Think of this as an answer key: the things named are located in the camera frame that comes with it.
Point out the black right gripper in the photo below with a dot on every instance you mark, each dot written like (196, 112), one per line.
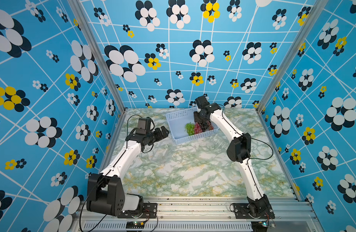
(195, 117)

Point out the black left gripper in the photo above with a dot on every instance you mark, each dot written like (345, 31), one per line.
(159, 136)

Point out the black grape bunch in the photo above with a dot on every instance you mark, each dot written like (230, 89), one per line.
(207, 126)

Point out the white perforated plastic basket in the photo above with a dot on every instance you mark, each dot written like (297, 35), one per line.
(177, 121)

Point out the clear plastic clamshell container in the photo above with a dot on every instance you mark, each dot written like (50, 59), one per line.
(218, 143)

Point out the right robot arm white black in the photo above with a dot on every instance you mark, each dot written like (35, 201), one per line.
(239, 152)

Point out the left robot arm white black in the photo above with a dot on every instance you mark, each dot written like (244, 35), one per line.
(105, 192)

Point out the green grape bunch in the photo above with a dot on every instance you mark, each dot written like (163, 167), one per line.
(190, 129)

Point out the left green circuit board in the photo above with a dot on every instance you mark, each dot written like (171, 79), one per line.
(135, 225)

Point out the green circuit board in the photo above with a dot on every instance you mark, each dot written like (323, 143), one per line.
(259, 227)
(135, 225)

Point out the right green circuit board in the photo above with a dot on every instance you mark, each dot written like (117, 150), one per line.
(259, 227)

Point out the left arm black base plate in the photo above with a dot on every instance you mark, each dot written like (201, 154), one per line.
(146, 211)

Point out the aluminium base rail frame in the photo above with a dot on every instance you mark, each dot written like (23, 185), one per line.
(195, 214)

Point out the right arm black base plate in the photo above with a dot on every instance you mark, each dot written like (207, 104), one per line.
(248, 211)

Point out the aluminium corner post right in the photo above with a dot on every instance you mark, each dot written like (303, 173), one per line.
(316, 11)

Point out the aluminium corner post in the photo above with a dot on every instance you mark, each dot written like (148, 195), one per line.
(316, 11)
(79, 14)

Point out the aluminium corner post left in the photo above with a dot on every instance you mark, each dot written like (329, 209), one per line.
(79, 14)

